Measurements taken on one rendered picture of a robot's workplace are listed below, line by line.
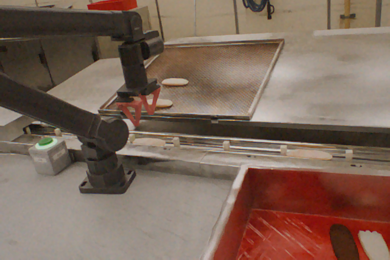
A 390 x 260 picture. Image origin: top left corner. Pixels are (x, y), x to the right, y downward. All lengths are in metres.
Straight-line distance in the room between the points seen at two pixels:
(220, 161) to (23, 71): 3.87
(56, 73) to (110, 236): 3.50
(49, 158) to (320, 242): 0.68
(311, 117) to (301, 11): 3.64
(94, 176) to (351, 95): 0.68
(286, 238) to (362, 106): 0.44
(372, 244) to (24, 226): 0.68
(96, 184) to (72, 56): 3.12
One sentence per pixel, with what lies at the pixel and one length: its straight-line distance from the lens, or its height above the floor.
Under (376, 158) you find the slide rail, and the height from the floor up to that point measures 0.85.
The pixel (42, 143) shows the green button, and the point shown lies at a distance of 1.03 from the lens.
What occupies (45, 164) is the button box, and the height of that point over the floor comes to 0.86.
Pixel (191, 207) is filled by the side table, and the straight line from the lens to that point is 0.78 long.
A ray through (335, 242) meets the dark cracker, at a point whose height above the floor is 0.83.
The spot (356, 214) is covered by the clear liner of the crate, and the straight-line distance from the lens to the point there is 0.72.
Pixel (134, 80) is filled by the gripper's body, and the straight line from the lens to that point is 0.90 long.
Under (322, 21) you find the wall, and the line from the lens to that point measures 4.53.
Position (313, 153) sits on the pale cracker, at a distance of 0.85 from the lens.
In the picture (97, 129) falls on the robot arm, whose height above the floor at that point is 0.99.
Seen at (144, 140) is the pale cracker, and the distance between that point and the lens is 0.99.
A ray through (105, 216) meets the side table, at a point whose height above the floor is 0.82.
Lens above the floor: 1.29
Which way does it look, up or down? 23 degrees down
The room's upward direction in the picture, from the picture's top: 9 degrees counter-clockwise
